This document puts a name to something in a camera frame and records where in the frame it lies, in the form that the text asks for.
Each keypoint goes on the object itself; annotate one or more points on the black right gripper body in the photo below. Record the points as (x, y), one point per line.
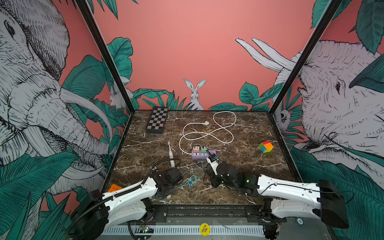
(218, 181)

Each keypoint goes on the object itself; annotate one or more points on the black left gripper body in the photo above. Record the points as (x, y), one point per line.
(160, 196)

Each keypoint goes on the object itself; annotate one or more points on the pale pink electric toothbrush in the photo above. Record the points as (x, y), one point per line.
(171, 157)

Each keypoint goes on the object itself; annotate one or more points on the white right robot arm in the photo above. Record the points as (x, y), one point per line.
(284, 199)

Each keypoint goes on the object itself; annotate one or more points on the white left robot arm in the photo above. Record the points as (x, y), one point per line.
(100, 211)

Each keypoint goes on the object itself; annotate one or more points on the purple power strip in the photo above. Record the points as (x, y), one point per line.
(200, 156)

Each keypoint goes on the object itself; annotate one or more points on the black white chessboard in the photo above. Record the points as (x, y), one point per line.
(157, 121)

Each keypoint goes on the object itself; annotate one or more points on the yellow round sticker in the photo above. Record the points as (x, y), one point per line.
(205, 229)

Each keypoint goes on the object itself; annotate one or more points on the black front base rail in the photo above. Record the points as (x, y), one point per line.
(253, 213)

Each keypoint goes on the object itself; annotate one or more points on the white ribbed cable duct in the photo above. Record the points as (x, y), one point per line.
(194, 230)

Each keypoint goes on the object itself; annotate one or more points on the black left frame post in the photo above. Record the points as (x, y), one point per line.
(102, 46)

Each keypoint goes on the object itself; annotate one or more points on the black frame post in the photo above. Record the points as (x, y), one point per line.
(102, 46)
(324, 21)

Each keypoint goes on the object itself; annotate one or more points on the black right frame post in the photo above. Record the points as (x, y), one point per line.
(324, 21)

